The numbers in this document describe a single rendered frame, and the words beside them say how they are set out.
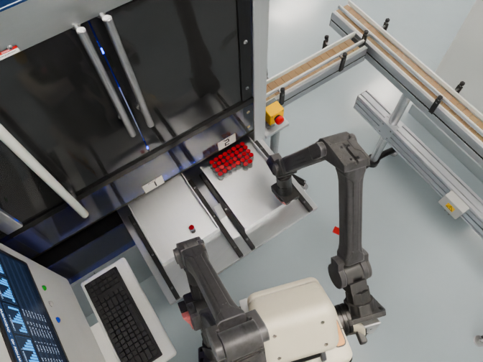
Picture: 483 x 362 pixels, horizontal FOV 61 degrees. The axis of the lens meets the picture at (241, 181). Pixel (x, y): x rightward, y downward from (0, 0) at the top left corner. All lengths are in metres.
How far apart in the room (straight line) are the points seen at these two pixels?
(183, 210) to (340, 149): 0.84
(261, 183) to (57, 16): 1.05
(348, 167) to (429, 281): 1.74
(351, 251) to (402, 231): 1.57
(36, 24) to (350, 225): 0.87
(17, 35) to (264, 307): 0.83
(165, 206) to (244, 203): 0.33
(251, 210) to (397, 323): 1.24
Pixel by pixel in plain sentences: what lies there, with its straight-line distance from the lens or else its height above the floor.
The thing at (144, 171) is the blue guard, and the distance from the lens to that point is 1.52.
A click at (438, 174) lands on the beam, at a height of 0.55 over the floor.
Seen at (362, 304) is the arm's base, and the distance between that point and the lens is 1.26.
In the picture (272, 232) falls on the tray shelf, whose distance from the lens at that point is 1.65.
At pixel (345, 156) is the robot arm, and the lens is 1.04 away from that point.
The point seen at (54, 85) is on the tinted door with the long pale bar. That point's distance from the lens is 1.11.
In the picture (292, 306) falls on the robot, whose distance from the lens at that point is 1.08.
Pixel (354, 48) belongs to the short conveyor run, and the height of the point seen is 0.93.
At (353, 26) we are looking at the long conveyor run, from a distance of 2.26.
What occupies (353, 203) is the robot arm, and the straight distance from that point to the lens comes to 1.09.
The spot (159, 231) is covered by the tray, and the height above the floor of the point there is 0.88.
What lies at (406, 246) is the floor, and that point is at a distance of 2.71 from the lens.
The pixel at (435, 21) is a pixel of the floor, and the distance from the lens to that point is 3.88.
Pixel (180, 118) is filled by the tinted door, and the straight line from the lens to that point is 1.40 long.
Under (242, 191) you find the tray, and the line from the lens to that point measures 1.71.
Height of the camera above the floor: 2.43
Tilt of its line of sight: 64 degrees down
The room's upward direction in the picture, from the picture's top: 4 degrees counter-clockwise
